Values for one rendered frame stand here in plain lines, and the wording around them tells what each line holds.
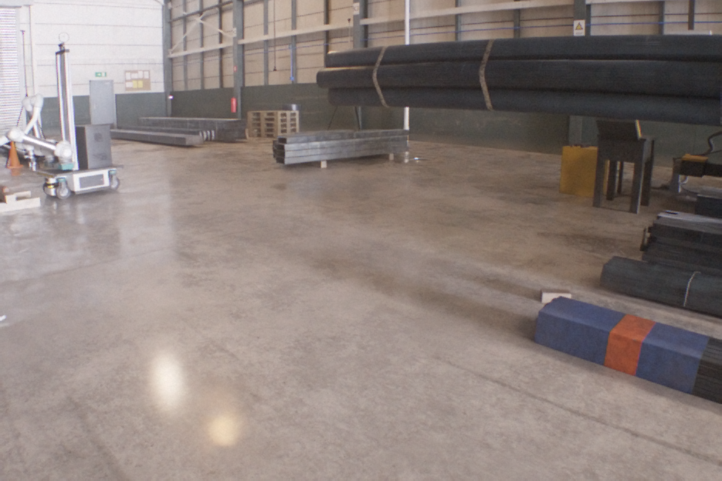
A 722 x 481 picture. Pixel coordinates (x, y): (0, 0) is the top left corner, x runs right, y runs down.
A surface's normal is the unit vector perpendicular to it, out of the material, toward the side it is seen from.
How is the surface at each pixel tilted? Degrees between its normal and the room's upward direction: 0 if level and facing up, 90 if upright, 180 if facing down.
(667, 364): 90
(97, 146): 90
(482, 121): 90
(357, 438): 0
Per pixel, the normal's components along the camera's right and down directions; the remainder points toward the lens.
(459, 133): -0.69, 0.16
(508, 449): 0.00, -0.97
